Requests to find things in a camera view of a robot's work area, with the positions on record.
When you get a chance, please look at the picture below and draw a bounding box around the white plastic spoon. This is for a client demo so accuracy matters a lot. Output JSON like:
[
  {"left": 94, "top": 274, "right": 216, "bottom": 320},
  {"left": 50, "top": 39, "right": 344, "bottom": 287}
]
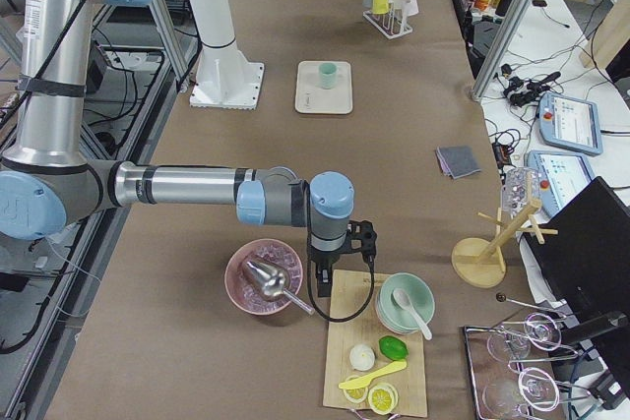
[{"left": 393, "top": 288, "right": 433, "bottom": 340}]

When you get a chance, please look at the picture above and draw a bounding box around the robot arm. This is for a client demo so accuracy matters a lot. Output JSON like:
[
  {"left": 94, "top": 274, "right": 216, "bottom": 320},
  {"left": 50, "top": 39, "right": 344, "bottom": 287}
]
[{"left": 1, "top": 0, "right": 354, "bottom": 297}]

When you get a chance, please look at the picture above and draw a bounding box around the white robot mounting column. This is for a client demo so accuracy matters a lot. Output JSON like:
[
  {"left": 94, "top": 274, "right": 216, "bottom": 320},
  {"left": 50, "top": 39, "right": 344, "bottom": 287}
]
[{"left": 189, "top": 0, "right": 265, "bottom": 110}]

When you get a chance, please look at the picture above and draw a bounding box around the green cup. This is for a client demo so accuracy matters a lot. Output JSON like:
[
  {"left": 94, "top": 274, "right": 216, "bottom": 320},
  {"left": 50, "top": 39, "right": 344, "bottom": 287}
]
[{"left": 318, "top": 62, "right": 338, "bottom": 90}]

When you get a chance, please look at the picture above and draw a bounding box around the black monitor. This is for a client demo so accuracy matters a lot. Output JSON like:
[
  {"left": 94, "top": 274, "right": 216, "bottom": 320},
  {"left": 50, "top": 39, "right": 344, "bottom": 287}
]
[{"left": 524, "top": 177, "right": 629, "bottom": 321}]

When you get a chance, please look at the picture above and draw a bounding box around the cream rabbit print tray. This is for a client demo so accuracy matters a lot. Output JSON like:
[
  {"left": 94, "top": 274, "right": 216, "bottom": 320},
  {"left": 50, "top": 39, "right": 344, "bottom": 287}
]
[{"left": 294, "top": 61, "right": 353, "bottom": 115}]

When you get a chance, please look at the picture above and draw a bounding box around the green lime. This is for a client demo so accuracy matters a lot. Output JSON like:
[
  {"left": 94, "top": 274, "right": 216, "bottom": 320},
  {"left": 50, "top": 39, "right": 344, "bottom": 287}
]
[{"left": 378, "top": 335, "right": 409, "bottom": 361}]

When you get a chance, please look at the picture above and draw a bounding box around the black power adapter box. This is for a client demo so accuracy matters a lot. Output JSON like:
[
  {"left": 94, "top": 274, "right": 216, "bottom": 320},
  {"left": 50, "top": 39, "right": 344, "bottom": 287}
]
[{"left": 492, "top": 142, "right": 514, "bottom": 169}]

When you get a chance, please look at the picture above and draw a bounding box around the bamboo cutting board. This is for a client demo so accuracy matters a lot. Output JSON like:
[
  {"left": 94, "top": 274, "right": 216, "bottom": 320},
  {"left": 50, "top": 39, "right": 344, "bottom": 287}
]
[{"left": 323, "top": 270, "right": 428, "bottom": 417}]

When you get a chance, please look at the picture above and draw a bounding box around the folded grey cloth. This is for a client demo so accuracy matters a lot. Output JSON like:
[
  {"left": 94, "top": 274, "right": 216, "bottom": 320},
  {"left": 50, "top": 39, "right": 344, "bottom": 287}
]
[{"left": 435, "top": 146, "right": 481, "bottom": 179}]

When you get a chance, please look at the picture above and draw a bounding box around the lemon half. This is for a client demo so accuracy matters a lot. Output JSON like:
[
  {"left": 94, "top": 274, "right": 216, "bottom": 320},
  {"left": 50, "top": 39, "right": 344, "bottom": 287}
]
[
  {"left": 367, "top": 383, "right": 399, "bottom": 415},
  {"left": 343, "top": 387, "right": 368, "bottom": 404}
]

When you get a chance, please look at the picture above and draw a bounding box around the green top bowl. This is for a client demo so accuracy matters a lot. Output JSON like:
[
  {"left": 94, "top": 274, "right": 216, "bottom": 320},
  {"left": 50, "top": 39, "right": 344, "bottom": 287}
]
[{"left": 374, "top": 271, "right": 437, "bottom": 335}]

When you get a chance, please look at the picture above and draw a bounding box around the white garlic bulb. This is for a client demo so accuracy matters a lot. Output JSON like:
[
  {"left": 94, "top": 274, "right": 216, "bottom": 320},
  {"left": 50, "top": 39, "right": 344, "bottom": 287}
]
[{"left": 348, "top": 343, "right": 376, "bottom": 372}]

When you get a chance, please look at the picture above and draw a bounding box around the black tray with glasses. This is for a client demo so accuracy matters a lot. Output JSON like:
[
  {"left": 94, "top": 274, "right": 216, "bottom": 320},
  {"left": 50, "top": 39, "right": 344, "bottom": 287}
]
[{"left": 461, "top": 291, "right": 630, "bottom": 420}]

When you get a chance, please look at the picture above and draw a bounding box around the lemon half left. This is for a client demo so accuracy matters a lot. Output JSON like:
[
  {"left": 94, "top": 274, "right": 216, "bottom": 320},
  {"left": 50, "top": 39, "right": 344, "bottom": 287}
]
[{"left": 343, "top": 387, "right": 368, "bottom": 404}]

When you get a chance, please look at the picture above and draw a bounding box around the wooden mug tree stand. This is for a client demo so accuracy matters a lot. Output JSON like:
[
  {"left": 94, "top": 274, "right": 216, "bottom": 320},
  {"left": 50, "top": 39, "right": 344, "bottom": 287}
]
[{"left": 451, "top": 198, "right": 558, "bottom": 288}]

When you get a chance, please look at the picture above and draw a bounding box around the aluminium frame post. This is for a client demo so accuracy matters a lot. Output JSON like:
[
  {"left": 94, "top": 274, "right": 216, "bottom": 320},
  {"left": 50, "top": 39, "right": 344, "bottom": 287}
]
[{"left": 471, "top": 0, "right": 532, "bottom": 102}]

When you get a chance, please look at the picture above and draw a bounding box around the clear patterned glass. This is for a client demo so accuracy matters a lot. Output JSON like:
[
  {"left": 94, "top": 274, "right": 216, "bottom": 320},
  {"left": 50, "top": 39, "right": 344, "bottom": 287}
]
[{"left": 501, "top": 167, "right": 540, "bottom": 216}]

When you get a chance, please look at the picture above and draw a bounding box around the white cup rack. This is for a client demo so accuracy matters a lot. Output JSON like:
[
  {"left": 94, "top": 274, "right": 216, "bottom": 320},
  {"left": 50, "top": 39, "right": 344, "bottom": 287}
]
[{"left": 362, "top": 0, "right": 412, "bottom": 39}]

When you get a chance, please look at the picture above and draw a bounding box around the yellow plastic knife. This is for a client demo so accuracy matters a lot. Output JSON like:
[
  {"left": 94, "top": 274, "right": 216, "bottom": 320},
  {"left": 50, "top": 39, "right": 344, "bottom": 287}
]
[{"left": 338, "top": 359, "right": 408, "bottom": 390}]

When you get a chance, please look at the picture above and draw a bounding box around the yellow cup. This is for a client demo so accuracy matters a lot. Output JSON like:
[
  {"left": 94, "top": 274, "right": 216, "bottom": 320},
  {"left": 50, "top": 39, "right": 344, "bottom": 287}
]
[{"left": 371, "top": 0, "right": 390, "bottom": 16}]

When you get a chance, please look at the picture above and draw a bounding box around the lemon half right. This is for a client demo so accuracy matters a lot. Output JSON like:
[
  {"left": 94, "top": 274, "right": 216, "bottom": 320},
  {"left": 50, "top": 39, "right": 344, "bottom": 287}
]
[{"left": 367, "top": 383, "right": 399, "bottom": 415}]

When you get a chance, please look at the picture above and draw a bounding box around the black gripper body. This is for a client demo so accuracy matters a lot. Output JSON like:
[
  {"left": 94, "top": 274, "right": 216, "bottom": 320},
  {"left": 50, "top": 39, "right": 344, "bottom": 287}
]
[{"left": 307, "top": 237, "right": 344, "bottom": 297}]

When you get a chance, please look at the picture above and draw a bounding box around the metal scoop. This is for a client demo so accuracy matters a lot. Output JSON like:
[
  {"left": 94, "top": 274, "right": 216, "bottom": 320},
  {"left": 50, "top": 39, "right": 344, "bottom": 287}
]
[{"left": 241, "top": 256, "right": 315, "bottom": 315}]

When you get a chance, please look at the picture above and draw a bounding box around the cream cup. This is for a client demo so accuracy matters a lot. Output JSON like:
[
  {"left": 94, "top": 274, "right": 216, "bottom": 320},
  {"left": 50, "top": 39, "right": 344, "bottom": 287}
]
[{"left": 394, "top": 0, "right": 419, "bottom": 17}]

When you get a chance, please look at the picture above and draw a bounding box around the pink ice bowl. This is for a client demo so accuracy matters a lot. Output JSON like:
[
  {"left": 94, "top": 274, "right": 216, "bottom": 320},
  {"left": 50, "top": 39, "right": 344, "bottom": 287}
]
[{"left": 224, "top": 239, "right": 303, "bottom": 316}]

